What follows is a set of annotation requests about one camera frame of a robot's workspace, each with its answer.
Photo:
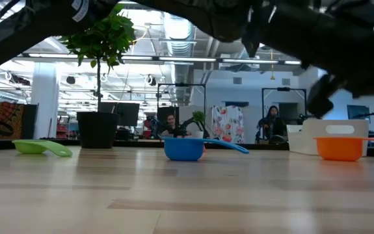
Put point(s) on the black rear table rail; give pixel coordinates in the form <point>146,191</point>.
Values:
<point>134,143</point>

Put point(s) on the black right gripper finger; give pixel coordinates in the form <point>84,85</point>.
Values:
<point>320,100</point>

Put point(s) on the orange patterned wall panel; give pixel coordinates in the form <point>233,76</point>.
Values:
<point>8,120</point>

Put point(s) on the green leafy indoor tree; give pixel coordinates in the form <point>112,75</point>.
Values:
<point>108,35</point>

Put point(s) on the black round ceiling lamp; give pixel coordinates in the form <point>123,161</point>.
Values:
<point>71,80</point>

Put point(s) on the white plastic basket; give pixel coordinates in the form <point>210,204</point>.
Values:
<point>307,136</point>

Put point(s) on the green plastic measuring cup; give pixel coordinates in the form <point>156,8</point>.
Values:
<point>30,147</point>

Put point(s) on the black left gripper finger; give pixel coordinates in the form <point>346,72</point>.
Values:
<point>251,42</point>

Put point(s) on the grey wall vent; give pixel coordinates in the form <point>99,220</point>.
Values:
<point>285,81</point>
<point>237,80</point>

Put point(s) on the long ceiling light rail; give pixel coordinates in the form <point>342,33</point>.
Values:
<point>186,59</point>

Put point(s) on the white structural column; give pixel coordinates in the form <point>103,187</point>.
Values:
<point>45,97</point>

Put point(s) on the yellow hanging pendant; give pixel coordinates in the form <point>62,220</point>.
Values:
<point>272,77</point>

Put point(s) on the dark wall monitor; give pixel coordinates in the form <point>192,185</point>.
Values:
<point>357,112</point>

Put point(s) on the person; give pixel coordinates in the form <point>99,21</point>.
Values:
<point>272,125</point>
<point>171,121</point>

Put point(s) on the small green plant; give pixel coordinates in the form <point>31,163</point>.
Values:
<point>199,116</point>

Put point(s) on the small white plant pot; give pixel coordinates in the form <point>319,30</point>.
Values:
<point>199,134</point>

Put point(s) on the blue plastic measuring cup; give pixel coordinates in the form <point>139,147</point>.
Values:
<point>183,149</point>

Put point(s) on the silver ceiling air duct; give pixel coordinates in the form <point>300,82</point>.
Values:
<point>180,45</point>

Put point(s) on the black plant pot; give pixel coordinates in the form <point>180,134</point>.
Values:
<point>97,130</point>

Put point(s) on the black metal frame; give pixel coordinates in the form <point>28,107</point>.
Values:
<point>284,88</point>
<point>180,84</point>

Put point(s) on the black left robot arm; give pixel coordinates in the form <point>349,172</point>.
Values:
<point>27,29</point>

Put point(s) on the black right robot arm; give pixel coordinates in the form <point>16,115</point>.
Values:
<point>303,26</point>

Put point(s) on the wide black monitor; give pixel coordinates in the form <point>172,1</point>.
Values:
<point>128,113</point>

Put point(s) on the floral print curtain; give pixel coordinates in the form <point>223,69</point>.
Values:
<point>227,125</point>

